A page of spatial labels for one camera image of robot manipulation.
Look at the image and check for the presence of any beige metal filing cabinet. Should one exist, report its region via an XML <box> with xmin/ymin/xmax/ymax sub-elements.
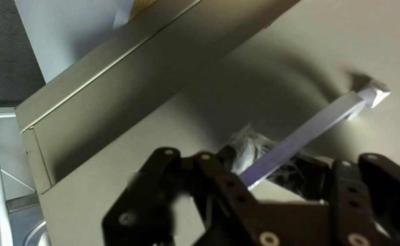
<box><xmin>16</xmin><ymin>0</ymin><xmax>302</xmax><ymax>196</ymax></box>

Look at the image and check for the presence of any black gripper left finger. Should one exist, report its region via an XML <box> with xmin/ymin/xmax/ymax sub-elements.
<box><xmin>102</xmin><ymin>146</ymin><xmax>293</xmax><ymax>246</ymax></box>

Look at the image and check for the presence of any beige drawer without paper label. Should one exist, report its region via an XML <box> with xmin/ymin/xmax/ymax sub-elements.
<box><xmin>35</xmin><ymin>0</ymin><xmax>400</xmax><ymax>246</ymax></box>

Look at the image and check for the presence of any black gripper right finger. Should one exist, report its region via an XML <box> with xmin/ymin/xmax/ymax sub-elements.
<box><xmin>330</xmin><ymin>151</ymin><xmax>400</xmax><ymax>246</ymax></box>

